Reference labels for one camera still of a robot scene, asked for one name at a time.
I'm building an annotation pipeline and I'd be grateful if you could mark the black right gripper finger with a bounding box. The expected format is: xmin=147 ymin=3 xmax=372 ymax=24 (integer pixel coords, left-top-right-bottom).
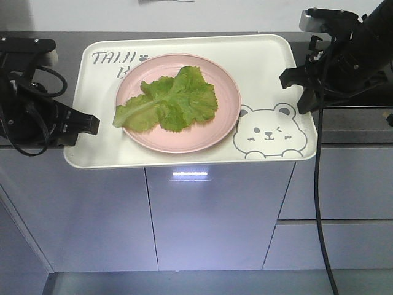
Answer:
xmin=279 ymin=60 xmax=322 ymax=89
xmin=297 ymin=88 xmax=322 ymax=114

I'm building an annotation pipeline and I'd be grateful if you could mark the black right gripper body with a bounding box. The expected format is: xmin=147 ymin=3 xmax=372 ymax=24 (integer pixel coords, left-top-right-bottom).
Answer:
xmin=321 ymin=18 xmax=389 ymax=106

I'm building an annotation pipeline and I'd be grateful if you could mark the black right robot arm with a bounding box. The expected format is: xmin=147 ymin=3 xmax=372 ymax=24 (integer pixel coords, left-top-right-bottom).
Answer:
xmin=280 ymin=1 xmax=392 ymax=114

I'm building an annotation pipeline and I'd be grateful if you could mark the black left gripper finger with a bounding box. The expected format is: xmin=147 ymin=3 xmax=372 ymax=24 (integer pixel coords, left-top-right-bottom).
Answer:
xmin=60 ymin=105 xmax=100 ymax=135
xmin=55 ymin=132 xmax=78 ymax=146

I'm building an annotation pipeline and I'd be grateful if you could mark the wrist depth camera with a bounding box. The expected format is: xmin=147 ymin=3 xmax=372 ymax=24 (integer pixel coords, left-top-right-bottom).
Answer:
xmin=299 ymin=7 xmax=359 ymax=33
xmin=1 ymin=36 xmax=58 ymax=71

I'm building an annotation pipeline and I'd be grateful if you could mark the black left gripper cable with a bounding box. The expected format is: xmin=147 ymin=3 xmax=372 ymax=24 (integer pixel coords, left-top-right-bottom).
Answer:
xmin=4 ymin=64 xmax=68 ymax=157

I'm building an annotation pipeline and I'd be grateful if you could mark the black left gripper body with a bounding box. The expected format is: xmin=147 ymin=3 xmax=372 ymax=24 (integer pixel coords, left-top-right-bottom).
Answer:
xmin=1 ymin=70 xmax=66 ymax=146

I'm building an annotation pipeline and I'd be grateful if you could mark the cream bear serving tray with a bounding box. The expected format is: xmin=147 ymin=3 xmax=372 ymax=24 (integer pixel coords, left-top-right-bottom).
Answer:
xmin=64 ymin=34 xmax=317 ymax=168

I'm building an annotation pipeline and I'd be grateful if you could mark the pink round plate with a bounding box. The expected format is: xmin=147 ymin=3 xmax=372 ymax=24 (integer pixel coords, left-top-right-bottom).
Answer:
xmin=112 ymin=54 xmax=241 ymax=154

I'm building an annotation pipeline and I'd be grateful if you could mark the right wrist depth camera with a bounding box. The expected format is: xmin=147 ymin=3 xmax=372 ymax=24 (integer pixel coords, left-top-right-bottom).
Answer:
xmin=299 ymin=7 xmax=359 ymax=33

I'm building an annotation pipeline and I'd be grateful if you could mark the green lettuce leaf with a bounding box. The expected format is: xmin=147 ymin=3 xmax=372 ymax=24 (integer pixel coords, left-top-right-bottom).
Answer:
xmin=113 ymin=66 xmax=218 ymax=133

